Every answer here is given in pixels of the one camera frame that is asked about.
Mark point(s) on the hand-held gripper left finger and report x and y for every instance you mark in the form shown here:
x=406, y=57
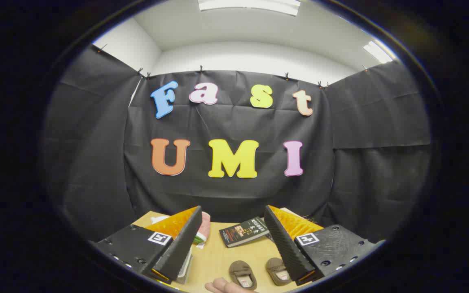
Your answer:
x=181, y=248

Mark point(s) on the tan cover book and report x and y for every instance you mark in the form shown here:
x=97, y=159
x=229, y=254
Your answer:
x=289, y=211

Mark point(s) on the cream storage box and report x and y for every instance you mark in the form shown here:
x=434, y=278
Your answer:
x=185, y=268

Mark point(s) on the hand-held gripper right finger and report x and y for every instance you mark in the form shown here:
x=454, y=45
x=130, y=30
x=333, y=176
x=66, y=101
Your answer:
x=285, y=248

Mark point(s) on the watermelon slice plush toy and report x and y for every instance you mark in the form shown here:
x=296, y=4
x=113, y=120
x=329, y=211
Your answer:
x=204, y=226

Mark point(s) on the black paperback book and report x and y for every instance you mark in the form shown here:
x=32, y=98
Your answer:
x=244, y=232

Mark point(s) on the ceiling light panel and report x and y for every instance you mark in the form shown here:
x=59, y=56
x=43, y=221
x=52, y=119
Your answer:
x=250, y=5
x=377, y=52

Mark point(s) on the brown fuzzy slipper shoe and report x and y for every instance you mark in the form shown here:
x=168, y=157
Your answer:
x=242, y=273
x=278, y=269

